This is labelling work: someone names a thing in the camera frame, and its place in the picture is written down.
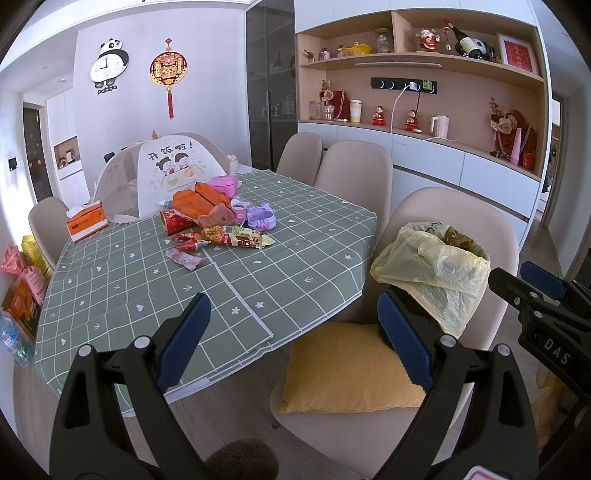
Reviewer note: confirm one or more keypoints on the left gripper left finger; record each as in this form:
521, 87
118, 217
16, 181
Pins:
89, 438

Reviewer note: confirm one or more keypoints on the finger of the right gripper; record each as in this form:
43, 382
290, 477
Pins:
512, 290
549, 284

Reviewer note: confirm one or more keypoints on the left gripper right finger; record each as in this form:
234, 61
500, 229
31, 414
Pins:
475, 420

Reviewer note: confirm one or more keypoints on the pink snack wrapper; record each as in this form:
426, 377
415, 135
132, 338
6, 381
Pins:
186, 260

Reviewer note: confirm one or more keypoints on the red gold snack wrapper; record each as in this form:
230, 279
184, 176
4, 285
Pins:
194, 240

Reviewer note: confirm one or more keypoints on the orange courier bag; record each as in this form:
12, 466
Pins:
198, 201

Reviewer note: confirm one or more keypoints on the red paper cup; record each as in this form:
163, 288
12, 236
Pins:
173, 222

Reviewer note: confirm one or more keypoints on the red chip bag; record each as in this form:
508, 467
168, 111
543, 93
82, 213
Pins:
235, 236

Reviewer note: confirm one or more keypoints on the water bottle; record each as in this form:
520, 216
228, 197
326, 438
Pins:
15, 341

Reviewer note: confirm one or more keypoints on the near beige chair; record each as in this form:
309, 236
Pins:
364, 441

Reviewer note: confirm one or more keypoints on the red flower decoration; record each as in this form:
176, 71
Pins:
514, 140

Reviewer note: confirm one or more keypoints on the yellow seat cushion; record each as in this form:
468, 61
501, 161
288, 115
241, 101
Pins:
344, 368

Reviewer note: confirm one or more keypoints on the white electric kettle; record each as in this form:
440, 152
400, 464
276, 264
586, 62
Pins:
439, 126

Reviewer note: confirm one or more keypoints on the orange tissue box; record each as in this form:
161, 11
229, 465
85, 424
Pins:
83, 222

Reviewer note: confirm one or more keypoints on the beige chair at table left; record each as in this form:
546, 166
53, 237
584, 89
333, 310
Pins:
47, 221

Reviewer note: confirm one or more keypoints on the middle beige chair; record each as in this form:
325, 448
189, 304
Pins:
362, 173

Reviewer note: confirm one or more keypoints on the green checkered tablecloth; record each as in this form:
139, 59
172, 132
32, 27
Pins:
118, 284

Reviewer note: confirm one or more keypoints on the red framed picture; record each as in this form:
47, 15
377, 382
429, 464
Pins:
518, 54

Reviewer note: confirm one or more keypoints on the black power strip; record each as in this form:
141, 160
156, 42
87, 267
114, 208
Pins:
401, 84

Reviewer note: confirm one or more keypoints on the mesh food cover tent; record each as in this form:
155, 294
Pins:
136, 181

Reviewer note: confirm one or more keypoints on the panda wine bottle holder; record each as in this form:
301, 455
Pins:
468, 46

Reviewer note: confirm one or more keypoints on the pink toy bucket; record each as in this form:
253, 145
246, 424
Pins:
226, 184

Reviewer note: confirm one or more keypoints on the far beige chair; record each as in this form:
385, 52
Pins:
302, 157

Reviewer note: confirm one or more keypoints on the yellow teapot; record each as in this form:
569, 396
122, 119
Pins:
357, 49

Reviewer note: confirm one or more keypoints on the red chinese knot ornament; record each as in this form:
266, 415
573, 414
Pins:
167, 69

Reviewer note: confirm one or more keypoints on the panda wall clock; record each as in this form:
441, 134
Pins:
111, 62

